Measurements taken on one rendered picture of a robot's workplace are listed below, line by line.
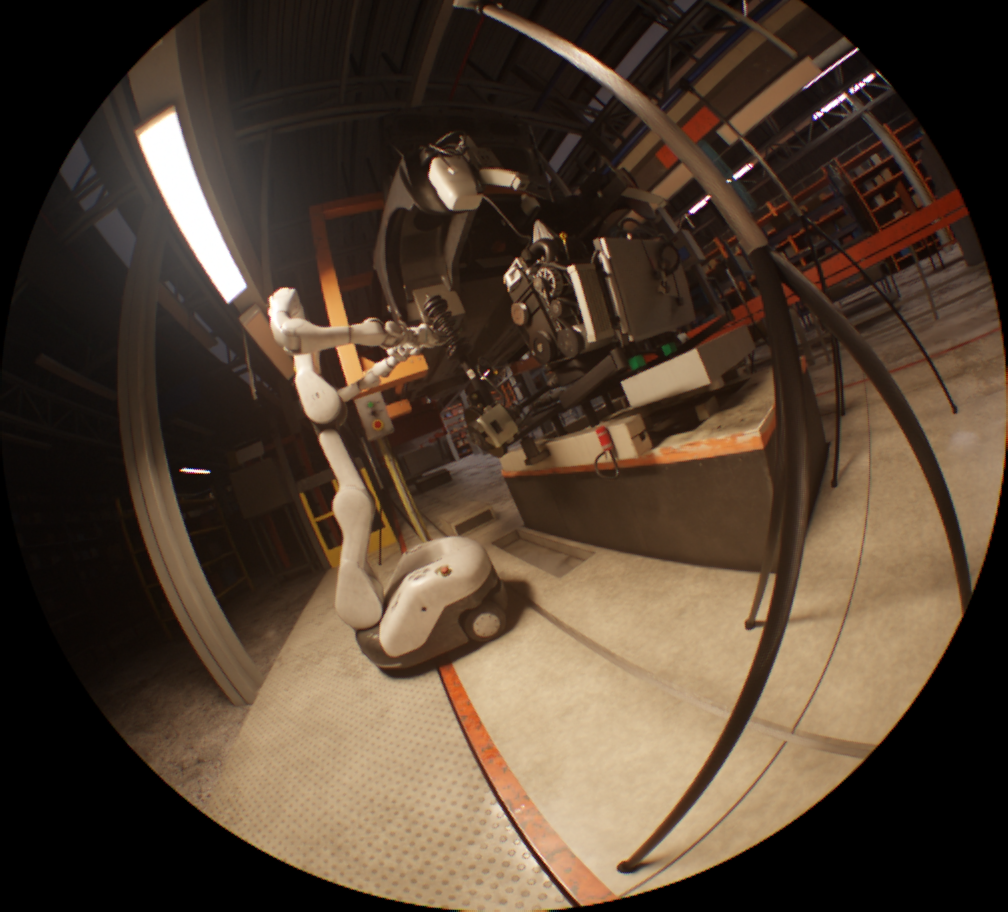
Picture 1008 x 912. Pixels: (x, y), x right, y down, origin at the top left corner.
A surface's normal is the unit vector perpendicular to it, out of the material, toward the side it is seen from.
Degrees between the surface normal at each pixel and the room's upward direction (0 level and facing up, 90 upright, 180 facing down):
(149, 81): 180
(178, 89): 180
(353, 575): 90
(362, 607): 89
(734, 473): 90
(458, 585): 91
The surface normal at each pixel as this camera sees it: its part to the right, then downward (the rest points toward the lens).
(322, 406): 0.33, -0.21
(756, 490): -0.84, 0.33
